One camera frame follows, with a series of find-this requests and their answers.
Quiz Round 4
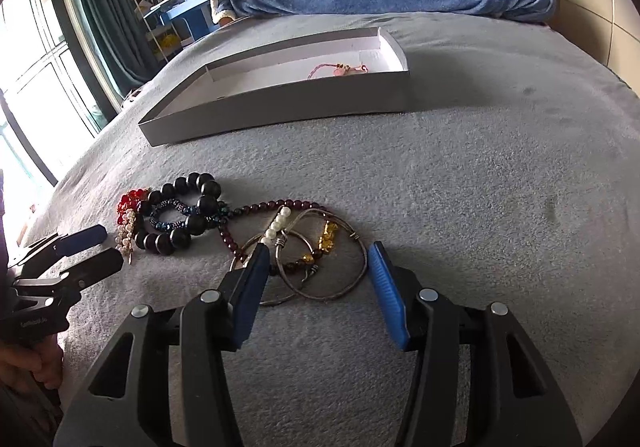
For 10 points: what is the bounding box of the small pearl gold bracelet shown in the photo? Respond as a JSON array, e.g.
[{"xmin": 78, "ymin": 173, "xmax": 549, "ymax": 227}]
[{"xmin": 113, "ymin": 206, "xmax": 139, "ymax": 265}]

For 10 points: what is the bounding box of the white pearl hair clip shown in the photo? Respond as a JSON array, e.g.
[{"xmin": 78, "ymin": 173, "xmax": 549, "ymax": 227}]
[{"xmin": 229, "ymin": 204, "xmax": 292, "ymax": 271}]

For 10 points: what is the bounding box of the large black bead bracelet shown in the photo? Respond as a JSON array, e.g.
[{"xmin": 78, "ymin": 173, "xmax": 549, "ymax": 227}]
[{"xmin": 133, "ymin": 172, "xmax": 224, "ymax": 257}]

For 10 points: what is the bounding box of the dark blue crystal bracelet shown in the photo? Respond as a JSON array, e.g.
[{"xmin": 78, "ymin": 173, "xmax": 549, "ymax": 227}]
[{"xmin": 148, "ymin": 198, "xmax": 232, "ymax": 234}]

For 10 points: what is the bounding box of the small silver bangle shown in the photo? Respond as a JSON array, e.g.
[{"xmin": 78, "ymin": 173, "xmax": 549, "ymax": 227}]
[{"xmin": 240, "ymin": 228, "xmax": 317, "ymax": 307}]

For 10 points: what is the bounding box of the dark red garnet bracelet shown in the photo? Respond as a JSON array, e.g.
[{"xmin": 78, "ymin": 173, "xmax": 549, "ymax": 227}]
[{"xmin": 217, "ymin": 198, "xmax": 331, "ymax": 264}]

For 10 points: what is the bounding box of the large silver bangle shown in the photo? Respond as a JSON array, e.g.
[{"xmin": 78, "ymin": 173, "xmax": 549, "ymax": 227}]
[{"xmin": 273, "ymin": 207, "xmax": 368, "ymax": 303}]

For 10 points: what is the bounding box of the red bead cluster charm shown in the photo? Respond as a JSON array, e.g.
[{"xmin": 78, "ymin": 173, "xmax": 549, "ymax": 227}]
[{"xmin": 116, "ymin": 188, "xmax": 151, "ymax": 225}]

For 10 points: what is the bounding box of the person's left hand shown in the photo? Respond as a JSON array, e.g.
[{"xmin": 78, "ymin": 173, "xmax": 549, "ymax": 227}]
[{"xmin": 1, "ymin": 334, "xmax": 63, "ymax": 394}]

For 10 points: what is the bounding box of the grey bed cover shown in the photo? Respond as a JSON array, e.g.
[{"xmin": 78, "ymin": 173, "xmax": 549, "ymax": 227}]
[{"xmin": 26, "ymin": 14, "xmax": 639, "ymax": 446}]

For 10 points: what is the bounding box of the grey shallow cardboard box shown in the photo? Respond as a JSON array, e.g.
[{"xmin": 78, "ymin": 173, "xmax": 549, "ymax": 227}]
[{"xmin": 139, "ymin": 28, "xmax": 411, "ymax": 147}]

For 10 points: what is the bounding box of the teal curtain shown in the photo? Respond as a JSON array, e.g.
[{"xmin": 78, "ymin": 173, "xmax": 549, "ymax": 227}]
[{"xmin": 74, "ymin": 0, "xmax": 160, "ymax": 96}]

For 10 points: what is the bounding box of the white shelf rack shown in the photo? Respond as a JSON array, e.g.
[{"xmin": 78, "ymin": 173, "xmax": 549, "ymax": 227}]
[{"xmin": 132, "ymin": 0, "xmax": 182, "ymax": 64}]

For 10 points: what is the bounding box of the white pillow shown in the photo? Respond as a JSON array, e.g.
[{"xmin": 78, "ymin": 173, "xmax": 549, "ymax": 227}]
[{"xmin": 209, "ymin": 0, "xmax": 238, "ymax": 26}]

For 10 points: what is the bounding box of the blue desk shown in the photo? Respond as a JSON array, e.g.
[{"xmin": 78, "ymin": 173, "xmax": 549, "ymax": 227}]
[{"xmin": 143, "ymin": 0, "xmax": 219, "ymax": 40}]

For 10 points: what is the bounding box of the beige wardrobe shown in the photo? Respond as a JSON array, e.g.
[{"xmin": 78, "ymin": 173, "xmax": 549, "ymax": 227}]
[{"xmin": 551, "ymin": 0, "xmax": 639, "ymax": 90}]

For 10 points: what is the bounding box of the window frame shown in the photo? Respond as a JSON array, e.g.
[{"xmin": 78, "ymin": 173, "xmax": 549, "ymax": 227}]
[{"xmin": 1, "ymin": 0, "xmax": 117, "ymax": 186}]

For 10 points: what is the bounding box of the pink cord bracelet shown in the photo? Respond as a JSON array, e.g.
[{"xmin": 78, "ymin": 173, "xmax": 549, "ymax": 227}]
[{"xmin": 306, "ymin": 60, "xmax": 370, "ymax": 81}]

